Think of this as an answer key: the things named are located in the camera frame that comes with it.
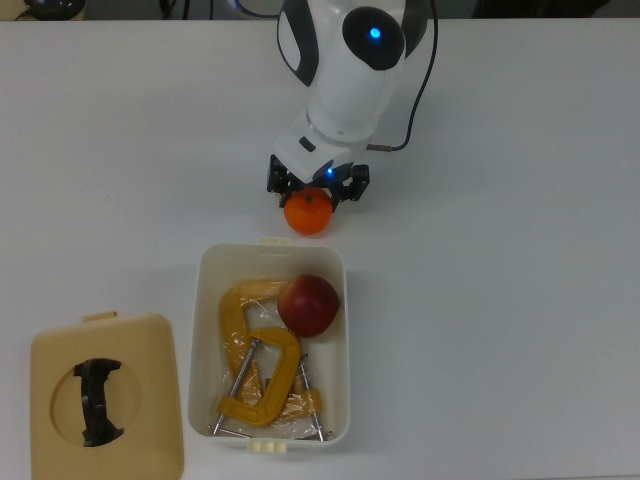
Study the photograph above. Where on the red apple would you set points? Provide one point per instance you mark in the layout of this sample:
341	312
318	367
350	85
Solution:
307	305

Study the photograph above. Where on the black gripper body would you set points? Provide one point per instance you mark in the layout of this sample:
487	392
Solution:
336	177

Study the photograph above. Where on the white plastic container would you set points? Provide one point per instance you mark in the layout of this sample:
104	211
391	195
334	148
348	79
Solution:
207	325

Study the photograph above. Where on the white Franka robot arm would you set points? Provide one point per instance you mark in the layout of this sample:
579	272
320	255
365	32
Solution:
350	90

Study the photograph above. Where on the black round object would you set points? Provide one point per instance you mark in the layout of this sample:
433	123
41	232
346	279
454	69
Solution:
52	7

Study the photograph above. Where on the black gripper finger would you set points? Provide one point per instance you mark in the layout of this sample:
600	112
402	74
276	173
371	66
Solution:
280	180
356	187

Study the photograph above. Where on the yellow C-clamp in plastic bag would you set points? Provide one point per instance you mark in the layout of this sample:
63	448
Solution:
232	310

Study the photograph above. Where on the orange mandarin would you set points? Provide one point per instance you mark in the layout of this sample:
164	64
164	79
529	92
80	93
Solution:
308	215

